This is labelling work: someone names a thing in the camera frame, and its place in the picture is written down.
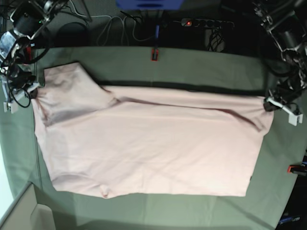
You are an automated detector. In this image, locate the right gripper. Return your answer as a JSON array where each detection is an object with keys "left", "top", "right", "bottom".
[{"left": 1, "top": 76, "right": 40, "bottom": 105}]

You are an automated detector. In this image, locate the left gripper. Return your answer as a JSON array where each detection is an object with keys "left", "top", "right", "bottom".
[{"left": 263, "top": 90, "right": 301, "bottom": 115}]

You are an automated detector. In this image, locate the pink printed t-shirt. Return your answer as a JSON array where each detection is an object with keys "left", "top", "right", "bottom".
[{"left": 32, "top": 63, "right": 273, "bottom": 199}]

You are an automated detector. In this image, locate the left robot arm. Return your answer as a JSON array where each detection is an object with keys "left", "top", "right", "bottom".
[{"left": 252, "top": 0, "right": 307, "bottom": 112}]

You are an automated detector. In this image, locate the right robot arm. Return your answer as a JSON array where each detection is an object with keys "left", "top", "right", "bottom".
[{"left": 0, "top": 0, "right": 67, "bottom": 105}]

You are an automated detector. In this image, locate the black round stool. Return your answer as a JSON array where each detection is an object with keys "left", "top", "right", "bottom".
[{"left": 54, "top": 22, "right": 90, "bottom": 47}]

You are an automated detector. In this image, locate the red black clamp right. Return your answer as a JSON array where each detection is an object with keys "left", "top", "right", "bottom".
[{"left": 287, "top": 161, "right": 307, "bottom": 176}]

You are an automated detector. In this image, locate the red black clamp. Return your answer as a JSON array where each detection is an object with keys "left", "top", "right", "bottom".
[
  {"left": 151, "top": 25, "right": 160, "bottom": 61},
  {"left": 287, "top": 161, "right": 307, "bottom": 176}
]

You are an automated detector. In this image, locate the black power strip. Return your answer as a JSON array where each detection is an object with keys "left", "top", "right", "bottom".
[{"left": 180, "top": 18, "right": 235, "bottom": 29}]

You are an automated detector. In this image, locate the white cardboard box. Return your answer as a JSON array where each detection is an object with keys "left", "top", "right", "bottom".
[{"left": 0, "top": 183, "right": 56, "bottom": 230}]

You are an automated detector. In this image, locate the red black clamp middle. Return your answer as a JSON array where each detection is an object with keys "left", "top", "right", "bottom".
[{"left": 151, "top": 25, "right": 160, "bottom": 61}]

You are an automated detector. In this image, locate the blue plastic box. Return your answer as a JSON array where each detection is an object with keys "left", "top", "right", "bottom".
[{"left": 116, "top": 0, "right": 184, "bottom": 10}]

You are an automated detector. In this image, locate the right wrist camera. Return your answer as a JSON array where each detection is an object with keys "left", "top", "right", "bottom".
[{"left": 3, "top": 101, "right": 19, "bottom": 114}]

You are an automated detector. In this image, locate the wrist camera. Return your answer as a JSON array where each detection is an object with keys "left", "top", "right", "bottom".
[
  {"left": 288, "top": 114, "right": 303, "bottom": 126},
  {"left": 3, "top": 101, "right": 19, "bottom": 114}
]

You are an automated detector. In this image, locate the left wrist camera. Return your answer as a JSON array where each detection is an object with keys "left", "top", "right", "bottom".
[{"left": 288, "top": 114, "right": 303, "bottom": 126}]

